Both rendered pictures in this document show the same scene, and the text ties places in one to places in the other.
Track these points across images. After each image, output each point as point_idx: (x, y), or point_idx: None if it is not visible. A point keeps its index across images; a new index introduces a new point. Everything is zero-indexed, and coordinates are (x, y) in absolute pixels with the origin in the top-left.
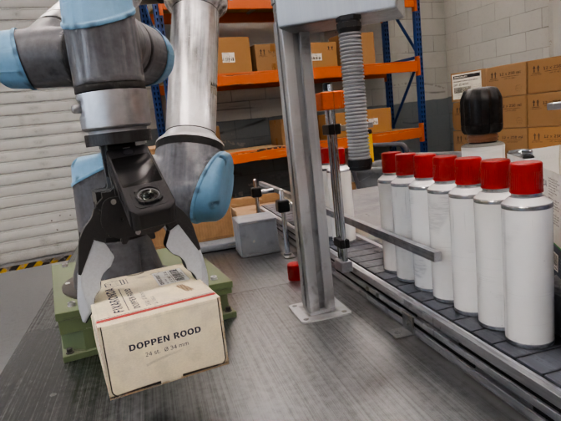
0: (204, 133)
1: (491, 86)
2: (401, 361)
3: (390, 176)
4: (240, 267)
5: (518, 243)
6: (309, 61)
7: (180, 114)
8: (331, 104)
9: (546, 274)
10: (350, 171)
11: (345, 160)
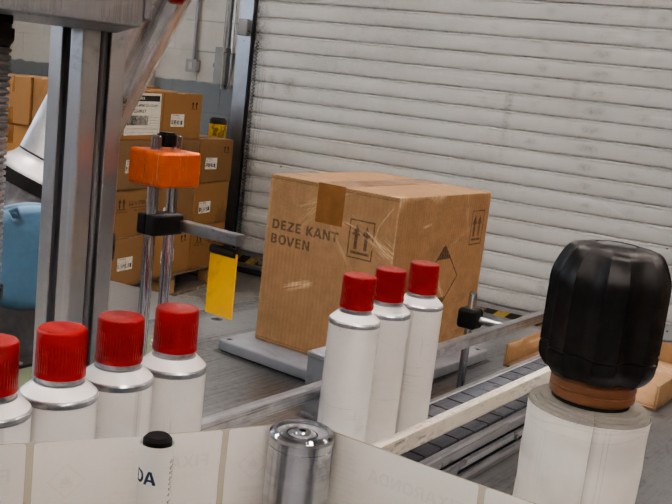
0: (25, 167)
1: (620, 250)
2: None
3: (148, 354)
4: (247, 423)
5: None
6: (76, 83)
7: (29, 128)
8: (140, 175)
9: None
10: (362, 332)
11: (362, 306)
